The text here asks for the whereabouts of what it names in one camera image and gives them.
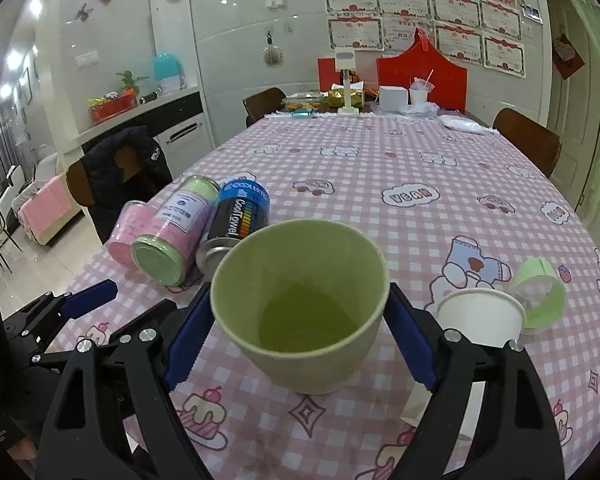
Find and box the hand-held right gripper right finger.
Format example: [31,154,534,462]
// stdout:
[380,284,566,480]

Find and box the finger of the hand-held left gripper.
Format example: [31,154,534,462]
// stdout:
[109,299,179,346]
[10,280,119,337]

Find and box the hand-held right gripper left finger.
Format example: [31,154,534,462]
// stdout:
[34,284,216,480]

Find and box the green cup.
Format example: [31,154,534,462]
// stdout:
[210,220,390,395]

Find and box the white paper cup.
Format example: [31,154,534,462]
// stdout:
[436,287,528,351]

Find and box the white cup with straws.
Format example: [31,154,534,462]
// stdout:
[408,71,435,112]

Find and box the pink canister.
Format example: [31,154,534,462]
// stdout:
[104,200,152,268]

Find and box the green lidded canister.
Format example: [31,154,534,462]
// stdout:
[130,175,222,288]

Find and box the sofa with pink blanket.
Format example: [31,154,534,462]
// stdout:
[11,152,86,247]

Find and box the brown wooden chair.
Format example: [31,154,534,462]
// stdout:
[65,142,146,211]
[492,107,563,179]
[242,87,288,128]

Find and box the black and blue can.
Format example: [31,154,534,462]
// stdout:
[195,178,272,282]

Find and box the green tape roll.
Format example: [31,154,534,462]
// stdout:
[510,256,567,335]

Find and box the black jacket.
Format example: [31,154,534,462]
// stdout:
[77,125,175,243]

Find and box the pink checked tablecloth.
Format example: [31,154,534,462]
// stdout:
[32,109,600,480]

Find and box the red fruit basket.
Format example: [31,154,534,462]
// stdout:
[87,91,137,127]

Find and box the potted plant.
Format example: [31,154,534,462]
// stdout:
[115,70,151,100]

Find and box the white plastic bag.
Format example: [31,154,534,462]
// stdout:
[438,113,484,134]

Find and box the teal water jug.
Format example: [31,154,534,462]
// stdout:
[152,52,187,94]

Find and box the white square box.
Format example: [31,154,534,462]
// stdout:
[378,85,407,112]

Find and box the gold packet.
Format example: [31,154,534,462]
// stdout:
[326,87,367,109]

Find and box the white desk stand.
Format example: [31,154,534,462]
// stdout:
[332,47,364,116]

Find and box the snack tray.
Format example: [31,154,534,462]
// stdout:
[281,91,327,112]

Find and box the white door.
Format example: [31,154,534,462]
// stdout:
[544,0,600,206]

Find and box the red gift bag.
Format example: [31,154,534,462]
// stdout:
[376,27,469,113]

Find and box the red box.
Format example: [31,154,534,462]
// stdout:
[317,57,352,93]

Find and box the hanging round brush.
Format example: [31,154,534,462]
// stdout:
[262,30,284,67]

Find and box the red door ornament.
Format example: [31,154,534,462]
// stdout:
[552,33,586,80]

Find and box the wall of framed certificates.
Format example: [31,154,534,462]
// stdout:
[265,0,527,81]

